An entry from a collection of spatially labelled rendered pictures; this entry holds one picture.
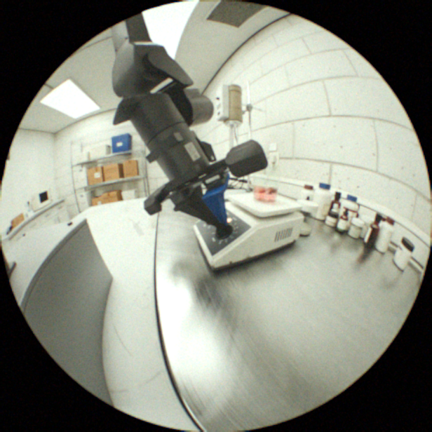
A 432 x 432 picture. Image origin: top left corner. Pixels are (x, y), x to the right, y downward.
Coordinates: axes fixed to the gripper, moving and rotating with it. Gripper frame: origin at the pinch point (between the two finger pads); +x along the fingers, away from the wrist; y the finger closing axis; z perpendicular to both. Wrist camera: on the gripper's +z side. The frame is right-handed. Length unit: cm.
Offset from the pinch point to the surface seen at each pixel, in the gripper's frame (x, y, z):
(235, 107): -20, -9, 55
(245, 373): 5.8, -5.0, -19.1
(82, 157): -128, 215, 93
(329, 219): 25.2, -26.6, 15.3
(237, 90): -28, -14, 59
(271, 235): 8.0, -7.0, -0.3
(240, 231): 4.2, -2.8, -1.5
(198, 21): -124, -32, 87
